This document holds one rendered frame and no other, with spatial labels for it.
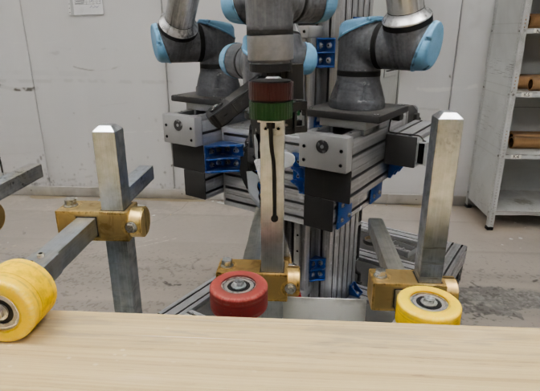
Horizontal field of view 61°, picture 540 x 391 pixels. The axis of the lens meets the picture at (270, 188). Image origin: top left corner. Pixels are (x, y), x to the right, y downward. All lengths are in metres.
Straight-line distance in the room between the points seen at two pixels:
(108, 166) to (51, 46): 3.05
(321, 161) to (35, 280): 0.76
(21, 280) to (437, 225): 0.56
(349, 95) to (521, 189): 2.71
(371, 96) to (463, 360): 0.82
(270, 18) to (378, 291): 0.46
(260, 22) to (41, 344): 0.53
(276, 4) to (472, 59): 2.82
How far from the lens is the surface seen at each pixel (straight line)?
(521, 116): 3.66
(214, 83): 1.50
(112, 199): 0.75
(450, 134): 0.70
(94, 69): 3.63
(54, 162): 3.93
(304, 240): 1.58
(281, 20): 0.75
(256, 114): 0.60
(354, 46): 1.23
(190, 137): 1.41
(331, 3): 0.86
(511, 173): 3.75
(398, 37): 1.16
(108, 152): 0.73
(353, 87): 1.24
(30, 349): 0.60
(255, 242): 0.87
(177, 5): 1.37
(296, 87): 0.78
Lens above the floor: 1.24
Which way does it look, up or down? 19 degrees down
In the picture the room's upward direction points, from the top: straight up
